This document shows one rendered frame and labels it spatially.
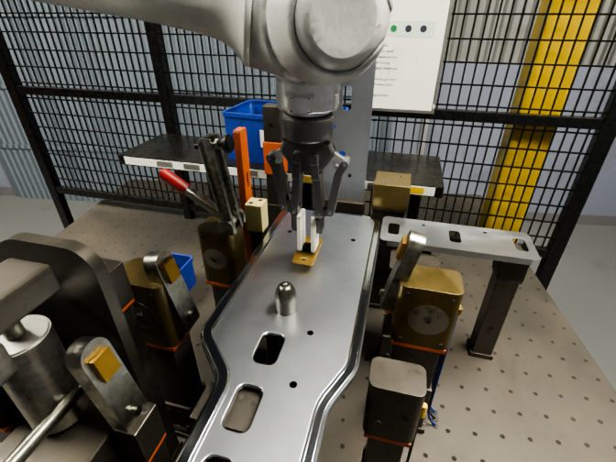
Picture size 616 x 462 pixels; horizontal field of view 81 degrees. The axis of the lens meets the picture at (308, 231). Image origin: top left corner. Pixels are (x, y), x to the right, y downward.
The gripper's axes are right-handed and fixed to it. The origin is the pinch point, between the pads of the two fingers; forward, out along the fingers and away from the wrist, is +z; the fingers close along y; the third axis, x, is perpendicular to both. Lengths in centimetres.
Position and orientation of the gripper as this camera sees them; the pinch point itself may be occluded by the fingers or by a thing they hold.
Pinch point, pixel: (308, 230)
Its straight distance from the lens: 62.5
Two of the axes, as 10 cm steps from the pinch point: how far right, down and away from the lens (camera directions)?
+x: 2.5, -5.1, 8.2
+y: 9.7, 1.3, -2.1
